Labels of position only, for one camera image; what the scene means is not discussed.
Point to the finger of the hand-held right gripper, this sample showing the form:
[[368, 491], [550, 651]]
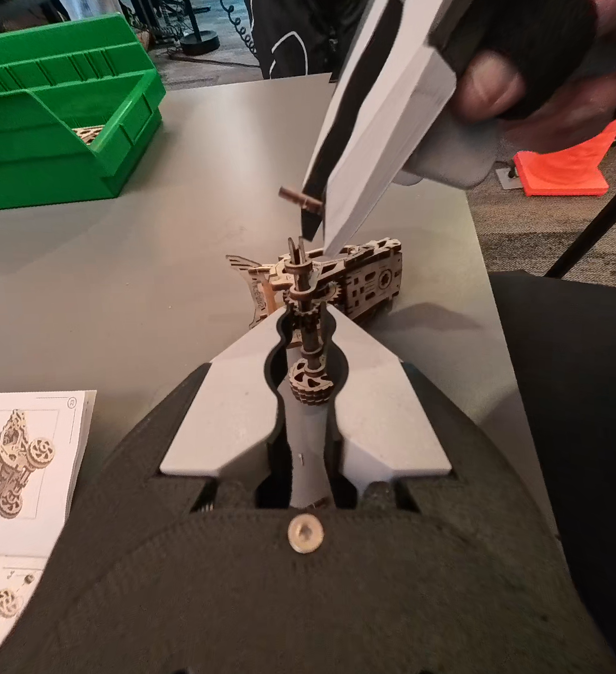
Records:
[[392, 121], [350, 68]]

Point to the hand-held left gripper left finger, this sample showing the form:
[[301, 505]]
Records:
[[218, 421]]

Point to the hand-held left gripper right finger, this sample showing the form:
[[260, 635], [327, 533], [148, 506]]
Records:
[[392, 421]]

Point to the thick wooden wheel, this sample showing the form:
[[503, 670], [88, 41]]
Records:
[[310, 389]]

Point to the short wooden rod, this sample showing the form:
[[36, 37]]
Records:
[[292, 195]]

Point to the wooden buggy model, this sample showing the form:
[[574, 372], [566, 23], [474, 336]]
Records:
[[371, 279]]

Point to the wooden model parts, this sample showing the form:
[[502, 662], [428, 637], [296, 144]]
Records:
[[88, 134]]

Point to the person's right hand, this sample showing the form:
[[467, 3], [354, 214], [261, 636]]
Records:
[[576, 105]]

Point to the black round-base pole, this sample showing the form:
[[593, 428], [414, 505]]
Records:
[[200, 42]]

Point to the orange traffic cone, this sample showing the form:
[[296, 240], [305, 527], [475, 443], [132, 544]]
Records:
[[560, 174]]

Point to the person's black clothing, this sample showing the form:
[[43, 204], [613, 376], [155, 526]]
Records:
[[576, 421]]

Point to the instruction booklet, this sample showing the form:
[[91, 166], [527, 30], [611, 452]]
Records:
[[24, 421]]

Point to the green plastic bin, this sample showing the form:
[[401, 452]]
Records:
[[34, 158]]

